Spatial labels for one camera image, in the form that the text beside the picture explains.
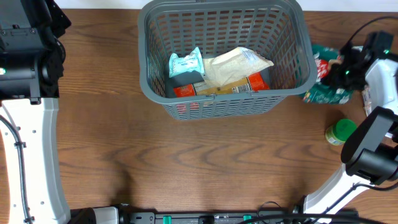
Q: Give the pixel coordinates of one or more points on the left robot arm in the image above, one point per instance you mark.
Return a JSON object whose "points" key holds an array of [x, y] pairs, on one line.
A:
{"points": [[32, 58]]}

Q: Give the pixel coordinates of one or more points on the green coffee bag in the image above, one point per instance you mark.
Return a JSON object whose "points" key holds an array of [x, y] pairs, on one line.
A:
{"points": [[325, 58]]}

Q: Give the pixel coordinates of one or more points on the light blue wipes packet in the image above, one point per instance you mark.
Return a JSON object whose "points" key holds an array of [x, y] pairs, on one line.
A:
{"points": [[192, 62]]}

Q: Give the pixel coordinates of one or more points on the grey plastic basket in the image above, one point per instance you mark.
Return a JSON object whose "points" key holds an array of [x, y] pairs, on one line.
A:
{"points": [[275, 29]]}

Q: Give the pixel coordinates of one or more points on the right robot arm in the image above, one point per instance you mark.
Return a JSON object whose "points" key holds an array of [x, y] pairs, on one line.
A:
{"points": [[366, 164]]}

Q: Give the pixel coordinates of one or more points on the tissue pack multipack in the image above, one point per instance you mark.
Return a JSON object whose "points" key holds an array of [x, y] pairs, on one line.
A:
{"points": [[366, 95]]}

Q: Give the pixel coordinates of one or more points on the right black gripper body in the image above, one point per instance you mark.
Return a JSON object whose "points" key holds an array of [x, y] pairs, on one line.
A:
{"points": [[337, 78]]}

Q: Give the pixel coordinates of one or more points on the beige paper pouch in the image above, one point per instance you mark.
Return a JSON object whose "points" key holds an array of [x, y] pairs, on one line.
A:
{"points": [[233, 66]]}

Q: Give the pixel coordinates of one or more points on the orange pasta package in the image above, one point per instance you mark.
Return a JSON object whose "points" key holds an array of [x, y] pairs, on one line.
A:
{"points": [[253, 82]]}

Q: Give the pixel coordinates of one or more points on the green lid jar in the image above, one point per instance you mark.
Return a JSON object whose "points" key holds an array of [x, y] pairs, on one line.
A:
{"points": [[338, 133]]}

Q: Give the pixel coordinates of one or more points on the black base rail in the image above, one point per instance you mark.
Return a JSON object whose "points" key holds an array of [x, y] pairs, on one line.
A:
{"points": [[196, 218]]}

